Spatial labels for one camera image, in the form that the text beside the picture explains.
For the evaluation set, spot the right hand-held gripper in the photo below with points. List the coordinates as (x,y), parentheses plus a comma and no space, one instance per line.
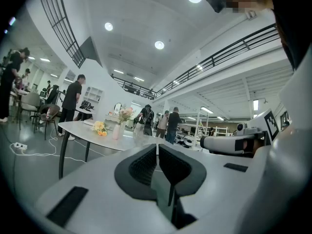
(224,142)

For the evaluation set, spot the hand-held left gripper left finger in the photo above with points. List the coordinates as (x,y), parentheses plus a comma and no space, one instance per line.
(136,172)

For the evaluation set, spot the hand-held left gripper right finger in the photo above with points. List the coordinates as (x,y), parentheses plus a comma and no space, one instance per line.
(182,174)

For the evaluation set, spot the pink vase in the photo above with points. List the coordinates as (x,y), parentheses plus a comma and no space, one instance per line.
(116,131)

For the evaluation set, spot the pink flowers bouquet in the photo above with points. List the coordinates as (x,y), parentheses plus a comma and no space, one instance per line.
(125,113)

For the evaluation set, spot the yellow flowers bouquet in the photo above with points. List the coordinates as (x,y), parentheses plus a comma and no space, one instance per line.
(100,128)

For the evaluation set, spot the person's right hand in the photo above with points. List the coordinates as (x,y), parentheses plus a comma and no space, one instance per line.
(248,145)

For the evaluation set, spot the white metal rack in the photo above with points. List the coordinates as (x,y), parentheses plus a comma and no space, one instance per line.
(202,130)

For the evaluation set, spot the black and white backpack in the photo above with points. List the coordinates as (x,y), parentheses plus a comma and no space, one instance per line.
(147,116)

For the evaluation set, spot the white dresser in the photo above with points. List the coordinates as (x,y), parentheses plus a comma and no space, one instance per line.
(111,118)

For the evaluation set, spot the round mirror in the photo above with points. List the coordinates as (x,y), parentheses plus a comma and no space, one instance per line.
(118,107)

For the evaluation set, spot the grey marble table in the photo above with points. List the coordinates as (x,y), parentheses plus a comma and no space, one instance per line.
(80,130)

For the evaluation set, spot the small white table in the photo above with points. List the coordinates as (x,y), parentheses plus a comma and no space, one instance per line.
(84,111)

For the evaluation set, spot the black bag with white stripes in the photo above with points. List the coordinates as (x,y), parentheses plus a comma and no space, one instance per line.
(87,105)

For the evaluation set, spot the black balcony railing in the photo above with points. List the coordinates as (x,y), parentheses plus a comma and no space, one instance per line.
(65,33)
(219,55)
(131,86)

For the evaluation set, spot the white shelf cabinet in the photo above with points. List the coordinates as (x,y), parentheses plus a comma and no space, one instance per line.
(93,94)

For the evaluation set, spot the pink bottle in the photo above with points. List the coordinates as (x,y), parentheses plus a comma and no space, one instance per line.
(49,113)

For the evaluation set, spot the black office chair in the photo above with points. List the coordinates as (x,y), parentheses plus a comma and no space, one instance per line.
(52,94)

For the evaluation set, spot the white power strip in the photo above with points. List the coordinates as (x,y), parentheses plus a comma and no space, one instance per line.
(19,145)

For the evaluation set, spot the grey chair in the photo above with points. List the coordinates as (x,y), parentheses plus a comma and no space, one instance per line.
(30,101)

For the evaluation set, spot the person's black shirt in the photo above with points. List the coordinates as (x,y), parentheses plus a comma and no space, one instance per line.
(297,21)

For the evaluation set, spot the black head camera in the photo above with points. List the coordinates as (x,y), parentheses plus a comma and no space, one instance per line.
(215,1)

